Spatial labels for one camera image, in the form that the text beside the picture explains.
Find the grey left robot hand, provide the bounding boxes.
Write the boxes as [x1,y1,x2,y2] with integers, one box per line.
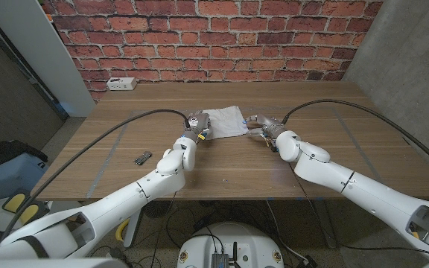
[182,110,212,141]

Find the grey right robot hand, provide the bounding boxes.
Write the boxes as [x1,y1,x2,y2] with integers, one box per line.
[244,113,288,142]

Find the white cloth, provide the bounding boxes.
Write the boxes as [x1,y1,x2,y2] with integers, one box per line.
[202,105,250,141]

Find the small black object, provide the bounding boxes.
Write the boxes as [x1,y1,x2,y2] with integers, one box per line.
[133,150,153,166]

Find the white power strip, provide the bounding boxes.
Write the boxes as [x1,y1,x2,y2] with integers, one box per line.
[106,77,138,92]

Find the red brick printed backdrop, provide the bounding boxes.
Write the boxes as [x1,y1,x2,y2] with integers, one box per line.
[42,0,385,103]

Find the black round fan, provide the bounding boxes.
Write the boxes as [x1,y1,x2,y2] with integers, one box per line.
[142,200,174,220]

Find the grey table leg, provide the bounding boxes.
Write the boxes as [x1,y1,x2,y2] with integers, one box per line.
[313,199,337,249]

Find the white robot torso base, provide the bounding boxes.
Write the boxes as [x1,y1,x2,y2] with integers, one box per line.
[177,222,285,268]

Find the white table leg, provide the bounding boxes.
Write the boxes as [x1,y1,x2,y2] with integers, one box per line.
[123,208,144,249]

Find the small grey electronics box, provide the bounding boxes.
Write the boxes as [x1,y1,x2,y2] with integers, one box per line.
[211,252,230,268]

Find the blue storage bin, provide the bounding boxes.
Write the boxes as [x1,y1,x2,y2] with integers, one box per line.
[0,152,50,204]

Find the black bag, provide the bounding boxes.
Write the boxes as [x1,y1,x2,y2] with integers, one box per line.
[0,139,48,176]

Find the black pedal with yellow pads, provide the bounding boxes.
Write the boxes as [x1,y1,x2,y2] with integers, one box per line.
[1,188,51,226]

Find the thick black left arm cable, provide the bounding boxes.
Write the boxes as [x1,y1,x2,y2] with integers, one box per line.
[0,108,191,245]

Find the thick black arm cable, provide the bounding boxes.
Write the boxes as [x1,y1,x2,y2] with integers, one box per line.
[0,108,191,245]
[281,98,429,178]

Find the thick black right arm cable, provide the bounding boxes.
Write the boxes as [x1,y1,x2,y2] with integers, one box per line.
[281,98,429,178]

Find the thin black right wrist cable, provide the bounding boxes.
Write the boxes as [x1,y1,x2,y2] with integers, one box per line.
[287,162,334,243]

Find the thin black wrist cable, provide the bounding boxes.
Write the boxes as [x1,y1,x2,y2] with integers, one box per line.
[149,191,178,268]
[287,162,334,243]

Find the thin black left wrist cable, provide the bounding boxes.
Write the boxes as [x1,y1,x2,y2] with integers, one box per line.
[149,191,178,268]

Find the white floor cable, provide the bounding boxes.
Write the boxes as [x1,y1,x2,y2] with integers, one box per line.
[265,200,311,264]

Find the white wall panel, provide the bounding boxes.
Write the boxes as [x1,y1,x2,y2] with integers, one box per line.
[0,0,96,118]

